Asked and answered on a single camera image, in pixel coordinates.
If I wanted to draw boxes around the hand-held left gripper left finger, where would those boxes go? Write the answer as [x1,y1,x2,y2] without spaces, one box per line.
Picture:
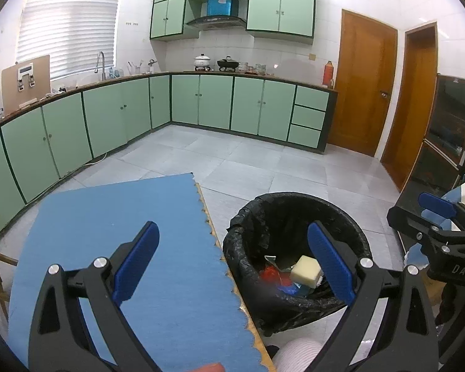
[28,221,160,372]

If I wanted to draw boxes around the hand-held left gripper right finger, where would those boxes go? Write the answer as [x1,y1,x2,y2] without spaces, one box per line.
[307,220,439,372]

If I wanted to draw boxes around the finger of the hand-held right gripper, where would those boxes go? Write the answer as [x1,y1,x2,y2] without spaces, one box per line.
[387,206,450,246]
[418,192,460,221]

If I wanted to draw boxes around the yellow sponge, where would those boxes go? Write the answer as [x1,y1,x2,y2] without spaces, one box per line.
[290,255,323,289]

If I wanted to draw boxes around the blue plastic bag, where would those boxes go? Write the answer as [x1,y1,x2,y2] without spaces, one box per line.
[279,281,308,296]

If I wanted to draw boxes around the red plastic bag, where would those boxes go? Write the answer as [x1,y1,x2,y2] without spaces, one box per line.
[259,265,291,285]

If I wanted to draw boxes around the black bagged trash bin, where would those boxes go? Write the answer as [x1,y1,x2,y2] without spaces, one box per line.
[222,191,373,338]

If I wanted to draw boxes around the blue foam mat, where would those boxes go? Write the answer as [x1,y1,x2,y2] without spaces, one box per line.
[8,173,256,372]

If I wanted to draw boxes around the black glass cabinet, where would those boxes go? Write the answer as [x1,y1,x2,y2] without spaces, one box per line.
[393,73,465,241]

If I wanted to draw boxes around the wooden door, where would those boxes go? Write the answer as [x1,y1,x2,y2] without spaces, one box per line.
[380,21,438,192]
[327,9,399,158]

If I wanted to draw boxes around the person's leg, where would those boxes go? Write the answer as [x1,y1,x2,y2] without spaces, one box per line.
[273,339,326,372]

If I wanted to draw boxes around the wooden table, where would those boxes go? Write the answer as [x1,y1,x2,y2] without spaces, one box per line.
[196,184,277,372]

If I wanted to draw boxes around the green base cabinets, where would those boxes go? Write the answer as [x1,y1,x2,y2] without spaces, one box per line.
[0,73,339,233]

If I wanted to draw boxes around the metal faucet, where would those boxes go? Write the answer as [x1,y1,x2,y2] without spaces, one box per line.
[94,51,107,82]

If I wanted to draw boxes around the brown cardboard box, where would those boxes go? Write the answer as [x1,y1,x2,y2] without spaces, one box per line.
[1,54,51,116]

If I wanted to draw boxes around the black wok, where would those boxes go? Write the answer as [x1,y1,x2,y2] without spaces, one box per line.
[216,56,240,72]

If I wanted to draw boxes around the white window blind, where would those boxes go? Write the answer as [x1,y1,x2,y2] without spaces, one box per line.
[15,0,125,82]

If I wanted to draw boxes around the range hood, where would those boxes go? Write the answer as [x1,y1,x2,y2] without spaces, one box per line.
[185,16,247,31]

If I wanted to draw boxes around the blue box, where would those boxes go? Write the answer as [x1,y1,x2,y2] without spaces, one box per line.
[206,0,239,17]

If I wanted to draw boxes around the green wall cabinets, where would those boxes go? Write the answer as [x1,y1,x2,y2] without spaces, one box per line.
[150,0,316,46]

